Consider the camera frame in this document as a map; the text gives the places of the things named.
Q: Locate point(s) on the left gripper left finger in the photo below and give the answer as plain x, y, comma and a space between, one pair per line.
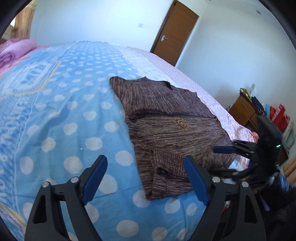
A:
46, 219

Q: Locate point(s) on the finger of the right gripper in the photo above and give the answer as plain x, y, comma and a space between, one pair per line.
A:
242, 148
233, 173

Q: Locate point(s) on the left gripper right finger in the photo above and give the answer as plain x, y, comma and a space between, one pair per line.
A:
231, 213

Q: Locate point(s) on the brown knit sweater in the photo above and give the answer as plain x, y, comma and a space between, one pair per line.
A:
166, 124

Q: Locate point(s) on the dark clothes on desk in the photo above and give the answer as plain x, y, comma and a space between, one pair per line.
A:
258, 106

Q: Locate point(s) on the red gift bag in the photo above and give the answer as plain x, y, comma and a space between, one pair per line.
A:
279, 118

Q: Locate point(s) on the brown wooden desk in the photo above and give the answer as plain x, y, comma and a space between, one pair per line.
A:
244, 113

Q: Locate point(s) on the green item on desk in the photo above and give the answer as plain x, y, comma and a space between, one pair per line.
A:
245, 94

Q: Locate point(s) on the pink and blue bedsheet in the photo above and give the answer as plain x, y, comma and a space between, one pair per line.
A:
59, 113

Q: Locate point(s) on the brown wooden door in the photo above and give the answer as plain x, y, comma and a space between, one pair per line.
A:
177, 27

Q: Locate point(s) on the pink pillow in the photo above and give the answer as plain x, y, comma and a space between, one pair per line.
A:
13, 49

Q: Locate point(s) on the beige patterned curtain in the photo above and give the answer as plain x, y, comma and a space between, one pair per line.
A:
24, 18

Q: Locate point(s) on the silver door handle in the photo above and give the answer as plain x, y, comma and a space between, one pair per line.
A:
163, 38

